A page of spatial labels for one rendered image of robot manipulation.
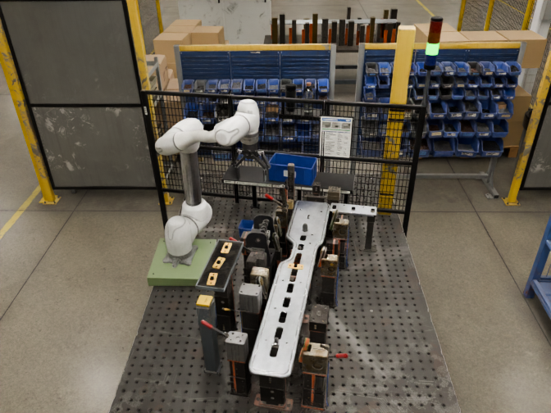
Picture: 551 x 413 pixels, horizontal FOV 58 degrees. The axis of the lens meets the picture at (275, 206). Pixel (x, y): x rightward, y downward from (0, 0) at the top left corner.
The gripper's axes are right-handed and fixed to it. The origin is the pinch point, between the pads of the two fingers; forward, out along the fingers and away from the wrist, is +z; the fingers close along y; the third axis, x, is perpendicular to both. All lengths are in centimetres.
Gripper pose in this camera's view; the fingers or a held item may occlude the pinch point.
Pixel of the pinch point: (251, 178)
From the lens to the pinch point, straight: 254.6
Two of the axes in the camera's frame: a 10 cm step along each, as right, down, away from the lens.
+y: 9.8, 0.9, -1.7
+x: 2.0, -5.4, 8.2
